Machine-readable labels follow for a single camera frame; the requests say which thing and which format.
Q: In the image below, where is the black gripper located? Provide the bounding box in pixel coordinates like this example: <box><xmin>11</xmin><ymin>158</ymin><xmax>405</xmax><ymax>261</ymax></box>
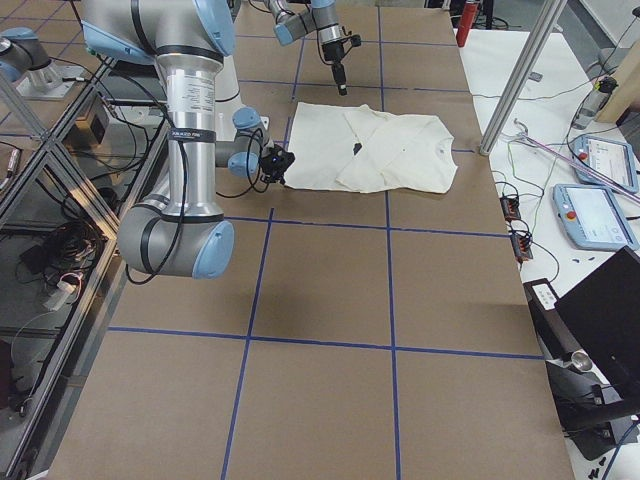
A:
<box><xmin>322</xmin><ymin>40</ymin><xmax>348</xmax><ymax>96</ymax></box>
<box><xmin>259</xmin><ymin>145</ymin><xmax>295</xmax><ymax>188</ymax></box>

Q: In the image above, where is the white long-sleeve cat shirt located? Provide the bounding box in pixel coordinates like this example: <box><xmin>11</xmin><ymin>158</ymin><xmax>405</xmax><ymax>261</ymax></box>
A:
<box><xmin>285</xmin><ymin>102</ymin><xmax>457</xmax><ymax>194</ymax></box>

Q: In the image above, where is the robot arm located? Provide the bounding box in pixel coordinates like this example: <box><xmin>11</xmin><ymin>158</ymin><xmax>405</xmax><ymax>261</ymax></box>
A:
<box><xmin>263</xmin><ymin>0</ymin><xmax>359</xmax><ymax>96</ymax></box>
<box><xmin>82</xmin><ymin>1</ymin><xmax>295</xmax><ymax>279</ymax></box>

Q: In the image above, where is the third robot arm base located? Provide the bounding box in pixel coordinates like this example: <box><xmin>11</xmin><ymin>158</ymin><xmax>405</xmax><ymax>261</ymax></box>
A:
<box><xmin>1</xmin><ymin>27</ymin><xmax>71</xmax><ymax>101</ymax></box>

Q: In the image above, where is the red cylinder tube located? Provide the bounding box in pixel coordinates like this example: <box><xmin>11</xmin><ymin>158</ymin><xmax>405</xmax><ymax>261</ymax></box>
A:
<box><xmin>456</xmin><ymin>0</ymin><xmax>478</xmax><ymax>48</ymax></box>

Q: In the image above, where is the white reacher grabber tool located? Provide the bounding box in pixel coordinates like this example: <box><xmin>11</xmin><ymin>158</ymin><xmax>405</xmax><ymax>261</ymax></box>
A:
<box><xmin>513</xmin><ymin>119</ymin><xmax>639</xmax><ymax>205</ymax></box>

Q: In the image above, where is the far orange black circuit board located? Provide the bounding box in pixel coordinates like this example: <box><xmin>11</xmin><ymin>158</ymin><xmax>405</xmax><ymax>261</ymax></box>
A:
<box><xmin>499</xmin><ymin>194</ymin><xmax>522</xmax><ymax>221</ymax></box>

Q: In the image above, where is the orange black circuit board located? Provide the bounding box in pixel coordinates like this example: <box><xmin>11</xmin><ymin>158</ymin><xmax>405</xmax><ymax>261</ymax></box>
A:
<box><xmin>509</xmin><ymin>230</ymin><xmax>533</xmax><ymax>265</ymax></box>
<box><xmin>499</xmin><ymin>194</ymin><xmax>522</xmax><ymax>221</ymax></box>

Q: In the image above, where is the near orange black circuit board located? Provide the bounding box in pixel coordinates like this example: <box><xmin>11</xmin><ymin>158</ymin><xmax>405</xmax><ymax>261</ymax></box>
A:
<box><xmin>509</xmin><ymin>230</ymin><xmax>533</xmax><ymax>265</ymax></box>

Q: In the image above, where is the clear plastic bottle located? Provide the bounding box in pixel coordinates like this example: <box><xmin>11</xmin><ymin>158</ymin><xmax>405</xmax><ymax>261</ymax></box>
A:
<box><xmin>571</xmin><ymin>76</ymin><xmax>618</xmax><ymax>130</ymax></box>

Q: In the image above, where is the near blue teach pendant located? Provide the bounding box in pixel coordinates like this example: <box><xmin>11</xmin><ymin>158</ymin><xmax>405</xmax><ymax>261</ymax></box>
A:
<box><xmin>552</xmin><ymin>184</ymin><xmax>639</xmax><ymax>251</ymax></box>

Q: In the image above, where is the blue teach pendant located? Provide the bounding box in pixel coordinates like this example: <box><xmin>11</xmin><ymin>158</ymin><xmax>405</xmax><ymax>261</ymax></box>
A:
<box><xmin>552</xmin><ymin>184</ymin><xmax>639</xmax><ymax>251</ymax></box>
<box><xmin>570</xmin><ymin>134</ymin><xmax>639</xmax><ymax>194</ymax></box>

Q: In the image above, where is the far blue teach pendant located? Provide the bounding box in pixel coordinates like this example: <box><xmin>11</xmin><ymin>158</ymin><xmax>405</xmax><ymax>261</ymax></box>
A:
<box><xmin>570</xmin><ymin>134</ymin><xmax>639</xmax><ymax>194</ymax></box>

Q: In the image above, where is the black white labelled box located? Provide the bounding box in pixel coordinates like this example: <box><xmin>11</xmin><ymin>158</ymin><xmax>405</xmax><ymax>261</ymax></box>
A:
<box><xmin>523</xmin><ymin>279</ymin><xmax>591</xmax><ymax>371</ymax></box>

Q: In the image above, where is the black monitor on stand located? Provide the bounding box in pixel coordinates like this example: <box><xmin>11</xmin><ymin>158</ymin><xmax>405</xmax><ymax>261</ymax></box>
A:
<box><xmin>547</xmin><ymin>247</ymin><xmax>639</xmax><ymax>460</ymax></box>

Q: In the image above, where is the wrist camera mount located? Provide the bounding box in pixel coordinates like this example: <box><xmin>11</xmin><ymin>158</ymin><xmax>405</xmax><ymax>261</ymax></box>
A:
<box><xmin>340</xmin><ymin>30</ymin><xmax>362</xmax><ymax>51</ymax></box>

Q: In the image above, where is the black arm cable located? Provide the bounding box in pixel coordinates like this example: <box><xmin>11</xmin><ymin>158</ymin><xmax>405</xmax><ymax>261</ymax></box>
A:
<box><xmin>124</xmin><ymin>117</ymin><xmax>274</xmax><ymax>286</ymax></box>

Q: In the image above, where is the aluminium frame post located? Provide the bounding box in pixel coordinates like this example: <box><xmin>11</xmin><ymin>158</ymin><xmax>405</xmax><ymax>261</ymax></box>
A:
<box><xmin>479</xmin><ymin>0</ymin><xmax>568</xmax><ymax>156</ymax></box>

